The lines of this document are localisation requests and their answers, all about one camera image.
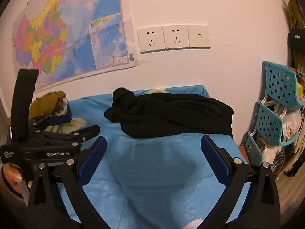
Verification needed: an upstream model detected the teal plastic storage rack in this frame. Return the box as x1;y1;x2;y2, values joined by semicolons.
244;61;305;166

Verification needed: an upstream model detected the black garment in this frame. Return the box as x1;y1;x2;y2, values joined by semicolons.
104;87;234;139

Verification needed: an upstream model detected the colourful wall map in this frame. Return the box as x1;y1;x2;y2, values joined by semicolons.
12;0;149;92

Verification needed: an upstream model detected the olive folded garment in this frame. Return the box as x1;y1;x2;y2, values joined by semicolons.
30;91;68;118

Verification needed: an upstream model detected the person's left hand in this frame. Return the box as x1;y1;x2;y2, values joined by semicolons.
1;165;25;198

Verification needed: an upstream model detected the white wall data socket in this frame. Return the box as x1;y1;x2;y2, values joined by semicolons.
187;25;211;49

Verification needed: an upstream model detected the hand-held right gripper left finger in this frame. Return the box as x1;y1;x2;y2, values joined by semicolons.
27;136;110;229

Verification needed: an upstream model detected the blue floral bedsheet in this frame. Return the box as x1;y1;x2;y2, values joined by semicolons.
57;85;250;229

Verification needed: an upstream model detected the beige hanging garment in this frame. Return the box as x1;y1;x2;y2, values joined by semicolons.
274;114;305;179

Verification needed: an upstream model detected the white plastic bags bundle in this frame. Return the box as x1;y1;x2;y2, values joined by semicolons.
258;95;302;165

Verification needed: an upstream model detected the black bag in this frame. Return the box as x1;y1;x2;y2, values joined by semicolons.
287;28;305;50

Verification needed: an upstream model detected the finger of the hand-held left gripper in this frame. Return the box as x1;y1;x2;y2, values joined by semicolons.
42;124;101;149
29;114;72;132

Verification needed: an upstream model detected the olive hanging coat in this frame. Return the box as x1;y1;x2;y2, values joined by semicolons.
287;0;305;72

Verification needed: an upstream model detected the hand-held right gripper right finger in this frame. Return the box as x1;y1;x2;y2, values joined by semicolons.
201;135;280;229

